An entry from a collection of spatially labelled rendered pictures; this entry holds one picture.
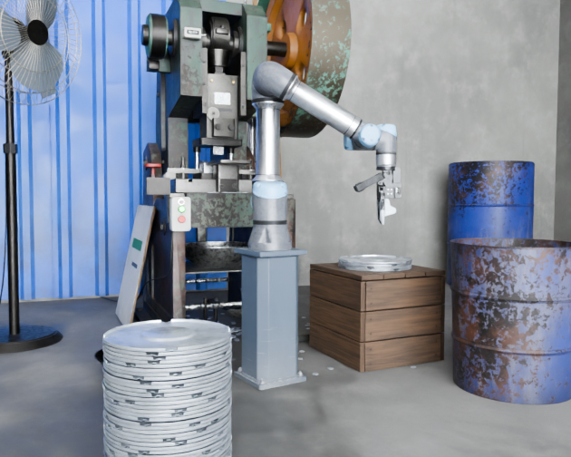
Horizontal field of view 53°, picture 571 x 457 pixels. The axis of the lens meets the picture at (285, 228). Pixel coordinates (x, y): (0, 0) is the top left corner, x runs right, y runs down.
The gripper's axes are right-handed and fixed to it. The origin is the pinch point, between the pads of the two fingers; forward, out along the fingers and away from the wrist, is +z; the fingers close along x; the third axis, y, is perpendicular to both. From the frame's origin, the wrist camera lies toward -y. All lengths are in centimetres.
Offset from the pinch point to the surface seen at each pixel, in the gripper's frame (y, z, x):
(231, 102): -60, -51, 44
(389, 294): 2.6, 26.5, -6.5
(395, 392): 1, 54, -32
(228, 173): -60, -19, 34
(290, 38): -34, -83, 57
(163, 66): -92, -69, 51
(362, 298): -7.8, 27.3, -11.4
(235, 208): -57, -4, 29
